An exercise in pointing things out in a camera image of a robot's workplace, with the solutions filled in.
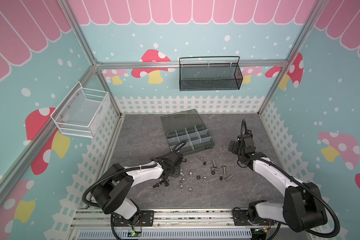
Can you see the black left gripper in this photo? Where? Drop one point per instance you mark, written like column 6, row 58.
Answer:
column 176, row 174

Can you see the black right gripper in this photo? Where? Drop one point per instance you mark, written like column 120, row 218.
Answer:
column 240, row 147

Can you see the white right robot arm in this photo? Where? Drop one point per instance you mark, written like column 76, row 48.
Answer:
column 300, row 210

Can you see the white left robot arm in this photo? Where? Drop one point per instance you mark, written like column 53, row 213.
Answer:
column 110, row 192

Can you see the green transparent compartment organizer box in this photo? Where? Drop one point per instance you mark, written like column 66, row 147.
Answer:
column 187, row 126

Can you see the black wire mesh basket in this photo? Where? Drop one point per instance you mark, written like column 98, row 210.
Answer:
column 216, row 73

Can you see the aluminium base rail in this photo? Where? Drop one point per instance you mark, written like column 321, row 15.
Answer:
column 167, row 224

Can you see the white wire mesh basket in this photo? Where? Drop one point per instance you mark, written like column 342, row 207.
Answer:
column 81, row 112

